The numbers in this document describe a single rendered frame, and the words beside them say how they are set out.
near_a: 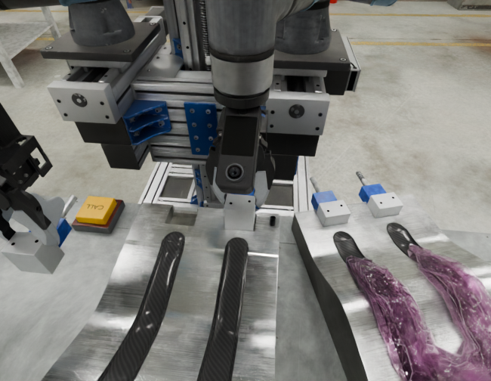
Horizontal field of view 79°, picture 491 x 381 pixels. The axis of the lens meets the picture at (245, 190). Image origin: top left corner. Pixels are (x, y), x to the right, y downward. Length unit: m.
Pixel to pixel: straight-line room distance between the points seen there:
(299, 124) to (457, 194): 1.63
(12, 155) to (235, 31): 0.29
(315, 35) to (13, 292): 0.79
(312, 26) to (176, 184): 1.10
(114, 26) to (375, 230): 0.74
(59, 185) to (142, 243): 1.68
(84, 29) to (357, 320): 0.81
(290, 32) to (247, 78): 0.41
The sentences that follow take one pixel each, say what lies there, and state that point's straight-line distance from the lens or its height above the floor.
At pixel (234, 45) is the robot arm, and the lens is 0.34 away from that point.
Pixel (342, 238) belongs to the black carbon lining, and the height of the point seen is 0.85.
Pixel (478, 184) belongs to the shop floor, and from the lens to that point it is 2.37.
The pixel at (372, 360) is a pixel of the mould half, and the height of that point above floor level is 0.88.
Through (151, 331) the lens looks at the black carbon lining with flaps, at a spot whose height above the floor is 0.89.
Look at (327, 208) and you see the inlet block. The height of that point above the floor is 0.88.
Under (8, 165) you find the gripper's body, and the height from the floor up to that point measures 1.08.
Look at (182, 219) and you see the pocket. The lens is 0.58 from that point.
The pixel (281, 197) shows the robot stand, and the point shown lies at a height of 0.21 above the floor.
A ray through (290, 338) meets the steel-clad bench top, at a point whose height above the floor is 0.80.
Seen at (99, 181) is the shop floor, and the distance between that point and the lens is 2.09.
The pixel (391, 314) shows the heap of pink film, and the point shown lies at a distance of 0.46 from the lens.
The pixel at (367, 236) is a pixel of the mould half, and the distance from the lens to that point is 0.60.
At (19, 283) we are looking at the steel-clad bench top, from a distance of 0.71.
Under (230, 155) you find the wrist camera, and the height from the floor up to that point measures 1.08.
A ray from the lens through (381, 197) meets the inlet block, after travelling 0.64.
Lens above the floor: 1.31
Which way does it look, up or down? 46 degrees down
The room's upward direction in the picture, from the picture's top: straight up
